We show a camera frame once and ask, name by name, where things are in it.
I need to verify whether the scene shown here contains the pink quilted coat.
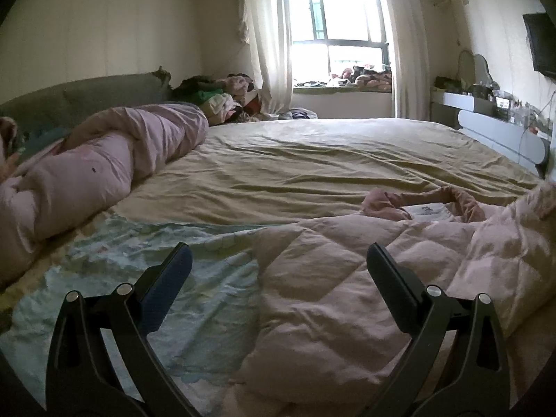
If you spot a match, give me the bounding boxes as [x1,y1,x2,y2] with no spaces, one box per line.
[222,182,555,416]

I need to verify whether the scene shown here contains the pile of mixed clothes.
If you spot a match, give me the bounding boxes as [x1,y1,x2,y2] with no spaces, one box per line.
[171,73,268,126]

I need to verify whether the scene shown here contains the light teal patterned blanket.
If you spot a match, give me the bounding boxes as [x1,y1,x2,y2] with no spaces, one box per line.
[1,215,259,416]

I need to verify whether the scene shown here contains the rolled pink duvet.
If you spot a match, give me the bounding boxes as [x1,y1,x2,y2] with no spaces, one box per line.
[1,103,209,283]

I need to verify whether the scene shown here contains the grey rounded dresser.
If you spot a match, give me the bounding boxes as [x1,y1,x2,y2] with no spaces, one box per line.
[458,110,549,170]

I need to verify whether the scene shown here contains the grey padded headboard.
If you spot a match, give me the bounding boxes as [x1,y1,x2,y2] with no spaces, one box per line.
[1,68,172,140]

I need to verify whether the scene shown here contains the tan bed sheet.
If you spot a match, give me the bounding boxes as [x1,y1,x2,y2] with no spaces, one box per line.
[114,118,538,225]

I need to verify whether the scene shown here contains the grey vanity table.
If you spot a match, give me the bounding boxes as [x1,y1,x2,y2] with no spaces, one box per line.
[430,90,495,130]

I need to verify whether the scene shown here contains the arched vanity mirror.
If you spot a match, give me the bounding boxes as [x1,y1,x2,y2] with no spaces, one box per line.
[456,50,494,88]

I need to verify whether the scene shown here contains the plush toys on windowsill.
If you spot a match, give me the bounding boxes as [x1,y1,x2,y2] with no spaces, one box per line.
[327,65,393,92]

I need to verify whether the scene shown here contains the right sheer white curtain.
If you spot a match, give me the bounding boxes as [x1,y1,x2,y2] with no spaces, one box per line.
[385,0,430,121]

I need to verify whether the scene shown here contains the sheer white curtain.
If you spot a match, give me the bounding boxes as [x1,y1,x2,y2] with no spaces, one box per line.
[385,0,430,121]
[243,0,293,114]

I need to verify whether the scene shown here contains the left sheer white curtain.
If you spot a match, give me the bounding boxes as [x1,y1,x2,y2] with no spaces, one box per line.
[243,0,293,114]

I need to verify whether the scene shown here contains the white cable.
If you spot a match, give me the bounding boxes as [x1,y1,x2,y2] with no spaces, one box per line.
[516,90,556,166]

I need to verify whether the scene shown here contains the black wall television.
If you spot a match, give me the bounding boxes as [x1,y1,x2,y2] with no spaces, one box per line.
[522,12,556,79]

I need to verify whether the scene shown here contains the window with dark frame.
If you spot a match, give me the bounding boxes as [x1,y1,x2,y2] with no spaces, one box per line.
[289,0,391,88]

